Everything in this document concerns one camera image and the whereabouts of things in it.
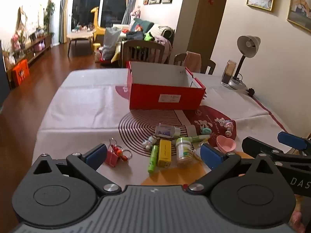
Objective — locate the small plastic bottle green label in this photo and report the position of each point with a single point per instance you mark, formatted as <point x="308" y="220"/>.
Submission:
<point x="184" y="153"/>

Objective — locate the red cardboard box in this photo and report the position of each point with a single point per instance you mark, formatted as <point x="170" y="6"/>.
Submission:
<point x="155" y="97"/>

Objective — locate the small yellow stool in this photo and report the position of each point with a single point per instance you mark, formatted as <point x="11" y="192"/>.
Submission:
<point x="96" y="46"/>

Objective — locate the small yellow carton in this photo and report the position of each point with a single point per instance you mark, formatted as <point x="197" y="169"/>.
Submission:
<point x="164" y="153"/>

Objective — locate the pink heart-shaped dish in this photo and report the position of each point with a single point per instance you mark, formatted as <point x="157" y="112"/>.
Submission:
<point x="226" y="144"/>

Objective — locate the glass balcony door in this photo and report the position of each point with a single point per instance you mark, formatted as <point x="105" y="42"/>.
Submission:
<point x="97" y="4"/>

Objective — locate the white wall hanging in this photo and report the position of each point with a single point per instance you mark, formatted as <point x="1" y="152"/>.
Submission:
<point x="31" y="19"/>

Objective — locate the white and green tube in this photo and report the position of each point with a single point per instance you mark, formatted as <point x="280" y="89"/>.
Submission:
<point x="199" y="138"/>

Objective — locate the plastic bottle on floor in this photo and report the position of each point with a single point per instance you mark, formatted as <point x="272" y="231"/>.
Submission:
<point x="97" y="56"/>

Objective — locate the framed figure picture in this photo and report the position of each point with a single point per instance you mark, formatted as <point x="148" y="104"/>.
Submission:
<point x="300" y="2"/>

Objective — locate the wooden chair with cloth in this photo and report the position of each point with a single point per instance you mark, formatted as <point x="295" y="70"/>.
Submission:
<point x="210" y="65"/>

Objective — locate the yellow giraffe toy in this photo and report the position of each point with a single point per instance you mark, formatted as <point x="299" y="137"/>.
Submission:
<point x="96" y="21"/>

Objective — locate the mint green correction roller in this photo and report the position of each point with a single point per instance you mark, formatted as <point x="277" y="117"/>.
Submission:
<point x="206" y="131"/>

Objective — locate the purple basket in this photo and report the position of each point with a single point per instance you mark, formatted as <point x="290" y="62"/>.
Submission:
<point x="39" y="46"/>

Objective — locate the wooden slatted dining chair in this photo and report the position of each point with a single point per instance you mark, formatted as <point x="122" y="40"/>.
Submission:
<point x="143" y="45"/>

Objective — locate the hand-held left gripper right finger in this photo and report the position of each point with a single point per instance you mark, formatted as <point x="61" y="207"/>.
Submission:
<point x="212" y="156"/>

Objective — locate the pink flower arrangement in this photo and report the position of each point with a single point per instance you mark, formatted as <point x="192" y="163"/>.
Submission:
<point x="18" y="40"/>

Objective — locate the cluttered sofa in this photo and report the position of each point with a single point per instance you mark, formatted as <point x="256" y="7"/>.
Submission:
<point x="158" y="31"/>

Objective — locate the small white figure toy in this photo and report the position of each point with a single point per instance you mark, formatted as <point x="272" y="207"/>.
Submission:
<point x="149" y="142"/>

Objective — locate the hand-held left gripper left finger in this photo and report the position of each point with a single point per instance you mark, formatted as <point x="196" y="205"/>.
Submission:
<point x="96" y="156"/>

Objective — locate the orange gift box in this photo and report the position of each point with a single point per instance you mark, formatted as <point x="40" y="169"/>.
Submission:
<point x="20" y="72"/>

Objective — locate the black power plug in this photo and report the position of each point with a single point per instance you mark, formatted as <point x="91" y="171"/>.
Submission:
<point x="250" y="92"/>

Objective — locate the tall potted plant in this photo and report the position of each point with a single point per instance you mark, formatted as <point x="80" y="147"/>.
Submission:
<point x="49" y="14"/>

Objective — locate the grey desk lamp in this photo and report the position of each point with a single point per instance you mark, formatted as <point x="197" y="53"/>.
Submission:
<point x="247" y="45"/>

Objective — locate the wooden tv cabinet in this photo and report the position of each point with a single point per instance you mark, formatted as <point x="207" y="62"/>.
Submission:
<point x="34" y="53"/>

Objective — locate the round wooden coffee table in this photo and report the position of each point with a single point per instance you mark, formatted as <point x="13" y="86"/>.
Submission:
<point x="80" y="36"/>

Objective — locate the pink binder clip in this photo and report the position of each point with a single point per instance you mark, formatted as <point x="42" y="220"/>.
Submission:
<point x="111" y="157"/>

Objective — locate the green lip balm tube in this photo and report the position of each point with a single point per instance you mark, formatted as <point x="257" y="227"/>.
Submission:
<point x="153" y="160"/>

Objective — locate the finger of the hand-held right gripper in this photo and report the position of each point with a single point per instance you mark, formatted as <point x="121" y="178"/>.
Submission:
<point x="292" y="140"/>
<point x="255" y="145"/>

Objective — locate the pink cloth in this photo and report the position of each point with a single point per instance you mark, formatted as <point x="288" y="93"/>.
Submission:
<point x="193" y="62"/>

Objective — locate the person's right hand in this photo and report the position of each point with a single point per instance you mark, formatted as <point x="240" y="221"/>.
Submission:
<point x="298" y="218"/>

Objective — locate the yellow curtain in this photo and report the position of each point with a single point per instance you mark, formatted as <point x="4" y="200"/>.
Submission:
<point x="65" y="9"/>

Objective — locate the grey plastic bag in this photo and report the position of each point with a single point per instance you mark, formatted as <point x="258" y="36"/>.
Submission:
<point x="110" y="41"/>

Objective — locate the glass cup with dark drink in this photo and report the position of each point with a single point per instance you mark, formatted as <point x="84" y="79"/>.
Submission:
<point x="228" y="75"/>

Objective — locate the blue-grey curtain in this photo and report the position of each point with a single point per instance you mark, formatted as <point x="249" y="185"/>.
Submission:
<point x="131" y="0"/>

